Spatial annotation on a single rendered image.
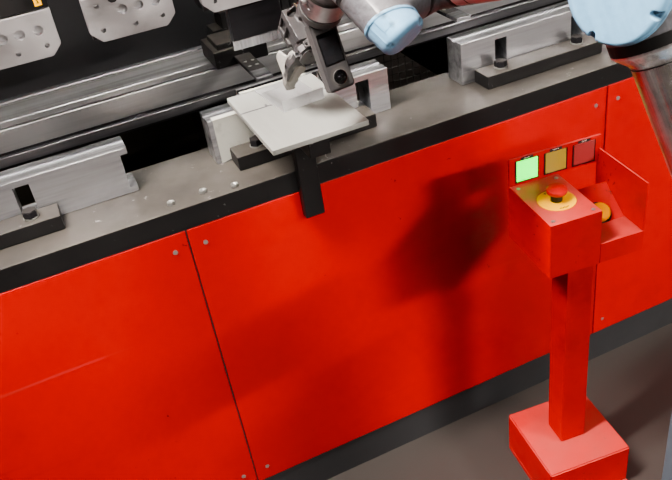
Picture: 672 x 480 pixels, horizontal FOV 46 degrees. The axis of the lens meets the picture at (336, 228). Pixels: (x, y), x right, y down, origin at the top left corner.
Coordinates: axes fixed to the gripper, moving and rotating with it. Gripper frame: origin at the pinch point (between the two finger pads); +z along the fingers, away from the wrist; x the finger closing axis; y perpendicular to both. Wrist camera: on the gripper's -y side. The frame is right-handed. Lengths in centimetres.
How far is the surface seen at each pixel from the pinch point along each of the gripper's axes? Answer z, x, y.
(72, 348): 33, 54, -20
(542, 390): 77, -51, -72
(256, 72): 16.8, 1.0, 13.9
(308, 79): 10.6, -5.5, 5.6
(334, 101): 2.5, -4.3, -4.1
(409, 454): 79, -10, -69
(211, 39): 25.9, 3.1, 29.6
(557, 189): 0, -34, -37
